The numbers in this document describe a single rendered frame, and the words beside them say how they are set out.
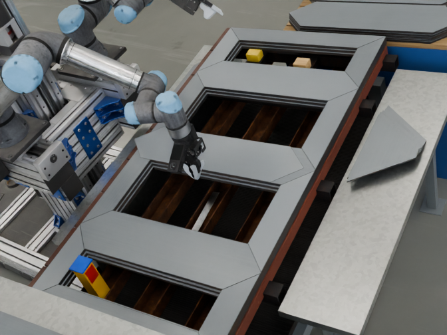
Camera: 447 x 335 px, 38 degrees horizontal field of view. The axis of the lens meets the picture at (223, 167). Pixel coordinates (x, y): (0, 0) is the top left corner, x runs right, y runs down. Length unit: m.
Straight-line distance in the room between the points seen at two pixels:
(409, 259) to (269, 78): 1.03
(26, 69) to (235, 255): 0.87
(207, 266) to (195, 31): 3.00
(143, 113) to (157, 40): 2.84
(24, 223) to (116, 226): 1.32
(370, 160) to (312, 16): 0.91
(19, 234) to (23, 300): 1.56
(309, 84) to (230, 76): 0.36
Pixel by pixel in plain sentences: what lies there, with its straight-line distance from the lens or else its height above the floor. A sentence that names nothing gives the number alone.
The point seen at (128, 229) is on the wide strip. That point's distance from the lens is 2.28.
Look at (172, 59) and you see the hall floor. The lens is 4.62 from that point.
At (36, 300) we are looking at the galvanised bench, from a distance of 1.97.
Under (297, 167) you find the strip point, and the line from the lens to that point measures 2.26.
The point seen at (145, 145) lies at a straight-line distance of 2.58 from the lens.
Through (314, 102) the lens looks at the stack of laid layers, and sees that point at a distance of 2.52.
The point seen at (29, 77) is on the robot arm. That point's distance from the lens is 2.10.
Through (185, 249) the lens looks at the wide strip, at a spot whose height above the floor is 0.85.
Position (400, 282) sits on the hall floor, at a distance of 2.94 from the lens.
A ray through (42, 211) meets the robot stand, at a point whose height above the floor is 0.21.
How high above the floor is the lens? 2.42
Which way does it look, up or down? 42 degrees down
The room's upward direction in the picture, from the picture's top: 21 degrees counter-clockwise
